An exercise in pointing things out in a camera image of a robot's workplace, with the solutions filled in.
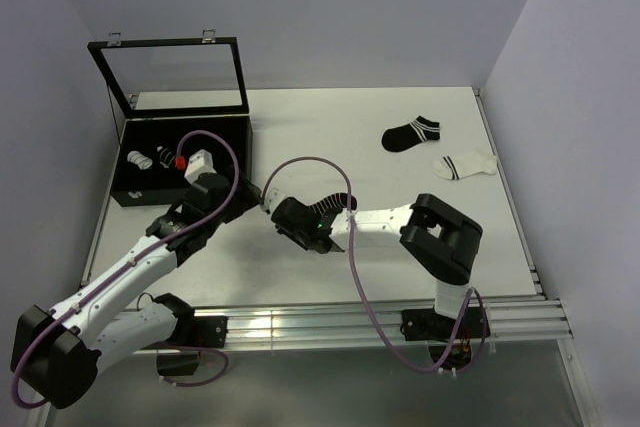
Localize black white-striped sock white toe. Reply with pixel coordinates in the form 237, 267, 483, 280
156, 146, 177, 170

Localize white sock black thin stripes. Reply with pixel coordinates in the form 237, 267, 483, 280
126, 150, 153, 171

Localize black sock with purple stripes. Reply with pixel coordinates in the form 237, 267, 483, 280
309, 193, 358, 215

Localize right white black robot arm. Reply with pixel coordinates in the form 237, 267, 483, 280
263, 189, 483, 337

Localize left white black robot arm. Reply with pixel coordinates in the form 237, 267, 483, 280
10, 173, 262, 409

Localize black display case base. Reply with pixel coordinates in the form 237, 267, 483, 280
110, 116, 253, 207

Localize black glass-panel case lid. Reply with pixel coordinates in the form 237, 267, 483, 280
87, 29, 249, 120

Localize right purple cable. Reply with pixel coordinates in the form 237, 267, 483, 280
262, 155, 489, 374

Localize purple cable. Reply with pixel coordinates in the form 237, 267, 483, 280
10, 130, 240, 411
262, 155, 489, 374

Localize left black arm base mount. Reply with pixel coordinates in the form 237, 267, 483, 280
156, 315, 229, 385

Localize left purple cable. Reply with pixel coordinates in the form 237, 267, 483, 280
10, 130, 240, 411

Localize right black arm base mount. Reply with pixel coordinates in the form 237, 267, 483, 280
400, 307, 491, 373

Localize aluminium front frame rail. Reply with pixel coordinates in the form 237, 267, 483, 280
24, 296, 591, 427

